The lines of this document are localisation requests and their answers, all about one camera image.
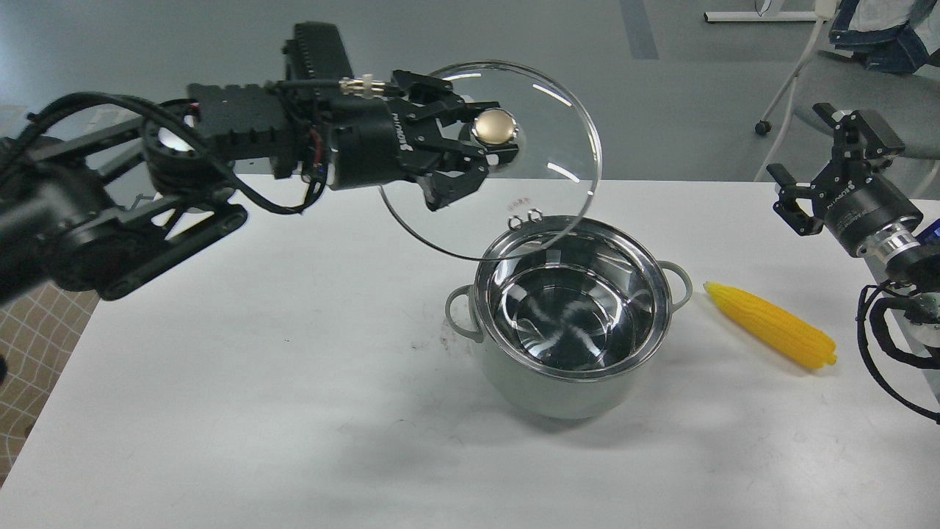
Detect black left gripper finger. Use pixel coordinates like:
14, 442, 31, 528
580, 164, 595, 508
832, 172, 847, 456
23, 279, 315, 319
419, 143, 520, 212
391, 70, 501, 125

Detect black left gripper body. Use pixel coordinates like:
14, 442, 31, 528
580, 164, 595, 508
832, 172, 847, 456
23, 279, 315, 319
323, 95, 430, 191

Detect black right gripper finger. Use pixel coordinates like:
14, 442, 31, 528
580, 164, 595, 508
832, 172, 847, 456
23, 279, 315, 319
767, 163, 823, 237
812, 101, 905, 172

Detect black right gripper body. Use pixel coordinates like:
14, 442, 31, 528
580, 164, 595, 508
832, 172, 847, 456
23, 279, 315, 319
811, 159, 924, 258

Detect glass pot lid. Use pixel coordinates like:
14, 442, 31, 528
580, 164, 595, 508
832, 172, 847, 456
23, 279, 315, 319
380, 60, 602, 262

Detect yellow corn cob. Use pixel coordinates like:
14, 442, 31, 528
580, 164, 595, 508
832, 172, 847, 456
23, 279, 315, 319
703, 281, 837, 370

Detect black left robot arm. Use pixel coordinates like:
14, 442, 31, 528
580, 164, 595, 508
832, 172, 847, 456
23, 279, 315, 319
1, 21, 520, 304

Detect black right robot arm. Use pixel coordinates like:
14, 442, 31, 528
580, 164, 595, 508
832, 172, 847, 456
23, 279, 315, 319
766, 101, 939, 422

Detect grey steel cooking pot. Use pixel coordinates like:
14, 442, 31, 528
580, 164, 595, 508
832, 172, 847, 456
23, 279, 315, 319
444, 215, 694, 420

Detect grey office chair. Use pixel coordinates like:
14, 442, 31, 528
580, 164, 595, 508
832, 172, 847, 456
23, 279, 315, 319
754, 51, 939, 164

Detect blue denim clothing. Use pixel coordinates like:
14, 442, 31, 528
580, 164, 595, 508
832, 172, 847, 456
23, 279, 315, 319
827, 1, 939, 74

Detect beige checkered cloth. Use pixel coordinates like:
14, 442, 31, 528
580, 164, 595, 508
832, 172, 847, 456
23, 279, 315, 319
1, 284, 98, 481

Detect white desk frame base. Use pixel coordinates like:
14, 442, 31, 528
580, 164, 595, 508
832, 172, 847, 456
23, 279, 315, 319
703, 1, 841, 24

